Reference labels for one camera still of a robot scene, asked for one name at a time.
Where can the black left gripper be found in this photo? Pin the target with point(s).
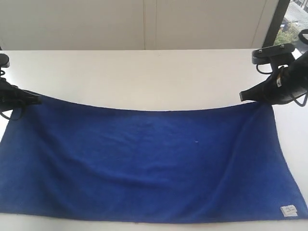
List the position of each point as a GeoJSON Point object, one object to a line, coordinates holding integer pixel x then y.
{"type": "Point", "coordinates": [12, 97]}

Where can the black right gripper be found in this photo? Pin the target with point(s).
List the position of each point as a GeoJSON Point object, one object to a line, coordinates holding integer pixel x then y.
{"type": "Point", "coordinates": [279, 89]}

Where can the blue microfiber towel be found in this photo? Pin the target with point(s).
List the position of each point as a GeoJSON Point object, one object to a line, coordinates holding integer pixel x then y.
{"type": "Point", "coordinates": [68, 160]}

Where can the right black arm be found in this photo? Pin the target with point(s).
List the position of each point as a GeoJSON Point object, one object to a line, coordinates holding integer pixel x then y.
{"type": "Point", "coordinates": [297, 68]}

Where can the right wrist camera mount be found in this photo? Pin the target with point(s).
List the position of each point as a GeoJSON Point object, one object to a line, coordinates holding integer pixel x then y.
{"type": "Point", "coordinates": [279, 55]}

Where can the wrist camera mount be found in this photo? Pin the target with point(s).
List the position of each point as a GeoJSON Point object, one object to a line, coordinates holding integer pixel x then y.
{"type": "Point", "coordinates": [4, 61]}
{"type": "Point", "coordinates": [279, 55]}

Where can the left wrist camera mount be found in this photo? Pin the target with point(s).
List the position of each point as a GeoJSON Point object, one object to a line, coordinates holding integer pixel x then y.
{"type": "Point", "coordinates": [4, 61]}

